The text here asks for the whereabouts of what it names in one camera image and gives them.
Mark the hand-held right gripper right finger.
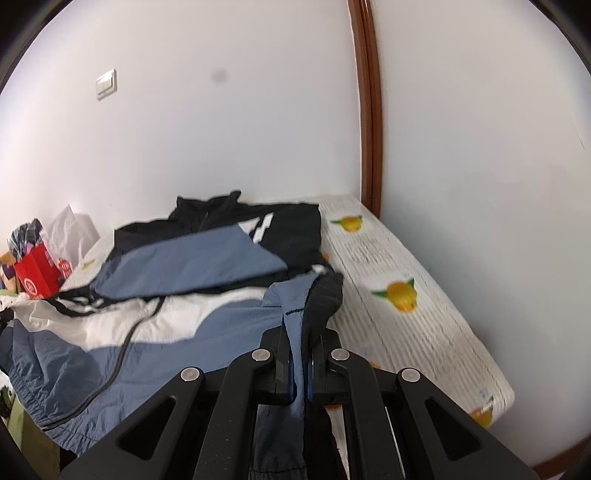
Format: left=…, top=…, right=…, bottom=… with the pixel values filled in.
left=307, top=330, right=539, bottom=480

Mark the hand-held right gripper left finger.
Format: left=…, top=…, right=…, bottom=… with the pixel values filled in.
left=60, top=328, right=295, bottom=480

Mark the black white blue jacket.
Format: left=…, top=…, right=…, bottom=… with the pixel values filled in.
left=0, top=190, right=345, bottom=480

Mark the white plastic bag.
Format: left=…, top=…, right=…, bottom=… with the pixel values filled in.
left=44, top=204, right=101, bottom=274

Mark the olive green cloth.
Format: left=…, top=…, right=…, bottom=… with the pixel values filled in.
left=8, top=394, right=62, bottom=464

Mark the red paper bag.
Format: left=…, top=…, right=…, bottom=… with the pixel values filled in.
left=14, top=244, right=64, bottom=299

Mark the dark plaid cloth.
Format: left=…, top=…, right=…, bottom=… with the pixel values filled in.
left=8, top=220, right=45, bottom=260

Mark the brown wooden door frame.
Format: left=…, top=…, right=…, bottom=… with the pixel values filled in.
left=347, top=0, right=385, bottom=219

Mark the white wall light switch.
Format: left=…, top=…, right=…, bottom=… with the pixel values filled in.
left=95, top=69, right=117, bottom=100

